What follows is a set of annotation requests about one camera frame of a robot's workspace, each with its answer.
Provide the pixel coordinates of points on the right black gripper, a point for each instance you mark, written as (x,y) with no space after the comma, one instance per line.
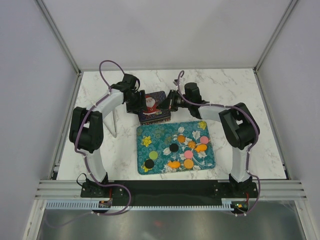
(166,104)

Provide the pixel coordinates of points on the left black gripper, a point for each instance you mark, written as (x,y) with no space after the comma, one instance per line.
(141,105)

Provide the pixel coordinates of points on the gold tin lid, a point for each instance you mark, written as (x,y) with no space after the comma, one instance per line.
(152,101)

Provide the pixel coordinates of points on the metal serving tongs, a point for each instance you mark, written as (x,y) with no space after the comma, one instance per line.
(110,123)

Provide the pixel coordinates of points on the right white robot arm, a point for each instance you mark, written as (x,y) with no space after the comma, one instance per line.
(240,128)

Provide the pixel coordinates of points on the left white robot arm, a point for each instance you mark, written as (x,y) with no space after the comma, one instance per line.
(87,131)

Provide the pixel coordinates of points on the square cookie tin box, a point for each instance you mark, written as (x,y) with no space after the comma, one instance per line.
(158,117)

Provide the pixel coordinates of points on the orange chip cookie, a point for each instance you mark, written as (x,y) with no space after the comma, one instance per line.
(181,138)

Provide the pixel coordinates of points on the teal floral tray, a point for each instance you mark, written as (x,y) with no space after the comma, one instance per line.
(159,137)

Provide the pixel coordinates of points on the black sandwich cookie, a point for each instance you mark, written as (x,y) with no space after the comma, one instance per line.
(149,163)
(174,147)

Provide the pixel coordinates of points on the orange swirl cookie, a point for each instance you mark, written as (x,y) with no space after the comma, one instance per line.
(191,144)

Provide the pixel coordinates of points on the green round cookie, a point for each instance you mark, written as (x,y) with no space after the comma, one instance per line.
(153,155)

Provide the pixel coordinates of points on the pink sandwich cookie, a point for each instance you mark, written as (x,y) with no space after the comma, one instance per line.
(188,154)
(204,140)

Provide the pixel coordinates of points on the orange fish cookie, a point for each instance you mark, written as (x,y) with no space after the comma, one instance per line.
(174,164)
(201,148)

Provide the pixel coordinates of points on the orange dotted round cookie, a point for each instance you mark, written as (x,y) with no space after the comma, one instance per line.
(188,163)

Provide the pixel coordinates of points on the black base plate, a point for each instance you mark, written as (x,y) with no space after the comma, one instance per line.
(169,192)

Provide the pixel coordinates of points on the white slotted cable duct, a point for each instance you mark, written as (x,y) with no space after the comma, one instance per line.
(99,205)

